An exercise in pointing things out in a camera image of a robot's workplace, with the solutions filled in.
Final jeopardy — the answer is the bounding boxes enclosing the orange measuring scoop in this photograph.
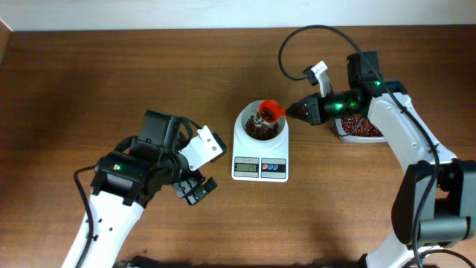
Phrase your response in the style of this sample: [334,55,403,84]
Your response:
[258,100,286,123]

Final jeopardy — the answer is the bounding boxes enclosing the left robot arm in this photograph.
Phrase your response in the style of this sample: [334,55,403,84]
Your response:
[62,110,227,267]

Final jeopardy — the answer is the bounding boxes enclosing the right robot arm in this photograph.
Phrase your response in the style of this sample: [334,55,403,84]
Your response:
[286,51,475,267]

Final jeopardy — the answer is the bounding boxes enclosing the white digital kitchen scale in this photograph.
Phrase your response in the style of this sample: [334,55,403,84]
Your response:
[231,115,290,182]

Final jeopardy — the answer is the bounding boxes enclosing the clear plastic bean container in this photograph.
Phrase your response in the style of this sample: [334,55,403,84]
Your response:
[330,118,386,144]

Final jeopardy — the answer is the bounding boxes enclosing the red beans in container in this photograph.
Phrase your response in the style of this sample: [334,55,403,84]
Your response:
[341,115,382,138]

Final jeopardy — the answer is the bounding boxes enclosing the red beans in bowl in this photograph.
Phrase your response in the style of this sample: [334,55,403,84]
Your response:
[245,113,279,141]

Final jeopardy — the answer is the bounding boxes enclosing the white round bowl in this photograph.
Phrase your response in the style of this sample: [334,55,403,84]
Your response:
[235,100,289,142]

